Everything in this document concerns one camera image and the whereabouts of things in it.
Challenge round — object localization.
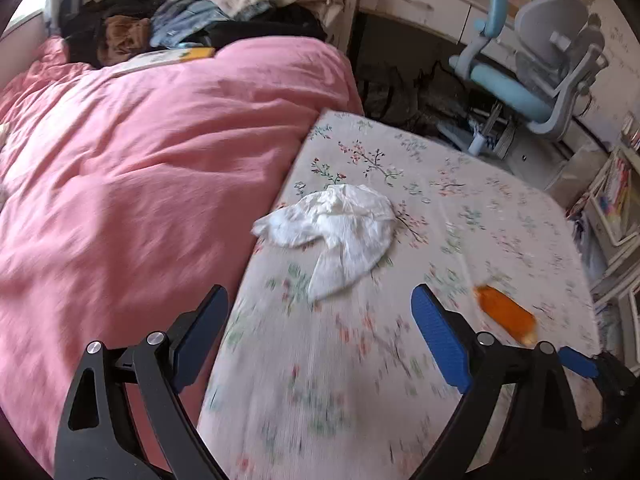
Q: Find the white garment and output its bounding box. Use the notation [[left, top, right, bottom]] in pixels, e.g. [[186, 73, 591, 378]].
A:
[[195, 0, 273, 19]]

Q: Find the orange wrapper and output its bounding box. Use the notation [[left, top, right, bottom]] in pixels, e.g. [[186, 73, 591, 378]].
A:
[[472, 284, 538, 347]]

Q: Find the white drawer cabinet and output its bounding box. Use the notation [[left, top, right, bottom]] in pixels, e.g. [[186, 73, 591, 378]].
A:
[[500, 130, 571, 187]]

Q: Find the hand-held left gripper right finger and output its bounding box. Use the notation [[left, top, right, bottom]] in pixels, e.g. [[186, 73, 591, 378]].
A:
[[410, 283, 586, 480]]

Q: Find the white bookshelf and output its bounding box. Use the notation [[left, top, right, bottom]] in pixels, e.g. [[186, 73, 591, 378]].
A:
[[565, 115, 640, 311]]

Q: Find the black jacket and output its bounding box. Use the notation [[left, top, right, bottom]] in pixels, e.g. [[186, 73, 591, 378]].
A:
[[60, 0, 187, 68]]

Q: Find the translucent plastic bag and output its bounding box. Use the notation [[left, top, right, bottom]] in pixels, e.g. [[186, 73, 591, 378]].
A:
[[547, 145, 608, 201]]

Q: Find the black garment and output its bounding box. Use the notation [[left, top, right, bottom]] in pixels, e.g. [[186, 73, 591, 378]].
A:
[[205, 7, 328, 49]]

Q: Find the blue denim garment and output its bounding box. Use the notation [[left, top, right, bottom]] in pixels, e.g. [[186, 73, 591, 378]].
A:
[[150, 0, 227, 48]]

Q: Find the white desk drawer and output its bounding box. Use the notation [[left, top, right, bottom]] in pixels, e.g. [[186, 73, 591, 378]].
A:
[[361, 0, 473, 43]]

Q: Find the blue grey ornament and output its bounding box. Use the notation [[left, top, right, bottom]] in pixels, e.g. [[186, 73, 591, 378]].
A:
[[45, 0, 83, 36]]

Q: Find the yellow white book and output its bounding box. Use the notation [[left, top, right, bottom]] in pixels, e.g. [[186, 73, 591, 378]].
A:
[[107, 47, 216, 78]]

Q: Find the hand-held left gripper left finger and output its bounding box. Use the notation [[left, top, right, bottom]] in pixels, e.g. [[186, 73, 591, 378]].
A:
[[54, 284, 230, 480]]

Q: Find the blue grey office chair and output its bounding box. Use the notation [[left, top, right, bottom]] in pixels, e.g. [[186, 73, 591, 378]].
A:
[[447, 0, 611, 156]]

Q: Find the brown cloth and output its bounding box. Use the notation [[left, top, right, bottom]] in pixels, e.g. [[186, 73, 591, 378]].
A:
[[97, 15, 152, 67]]

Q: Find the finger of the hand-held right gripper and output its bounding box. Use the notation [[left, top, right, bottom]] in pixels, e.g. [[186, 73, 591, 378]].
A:
[[559, 346, 601, 381]]

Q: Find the white tissue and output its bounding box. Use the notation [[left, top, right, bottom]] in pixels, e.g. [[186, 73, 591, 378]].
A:
[[251, 184, 397, 303]]

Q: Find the pink blanket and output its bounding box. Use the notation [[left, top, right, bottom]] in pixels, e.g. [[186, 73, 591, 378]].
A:
[[0, 37, 366, 476]]

